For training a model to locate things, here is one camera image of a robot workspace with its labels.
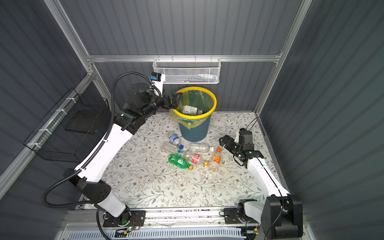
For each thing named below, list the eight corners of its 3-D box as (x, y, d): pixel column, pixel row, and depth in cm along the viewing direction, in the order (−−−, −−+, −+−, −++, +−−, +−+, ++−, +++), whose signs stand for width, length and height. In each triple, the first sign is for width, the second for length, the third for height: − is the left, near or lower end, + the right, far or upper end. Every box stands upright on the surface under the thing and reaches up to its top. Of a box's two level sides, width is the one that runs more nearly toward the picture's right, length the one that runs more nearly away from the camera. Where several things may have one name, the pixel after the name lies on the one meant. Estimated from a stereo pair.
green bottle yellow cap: (168, 161, 95) (167, 157, 90) (173, 155, 98) (172, 151, 93) (189, 174, 90) (189, 170, 85) (194, 167, 93) (193, 163, 88)
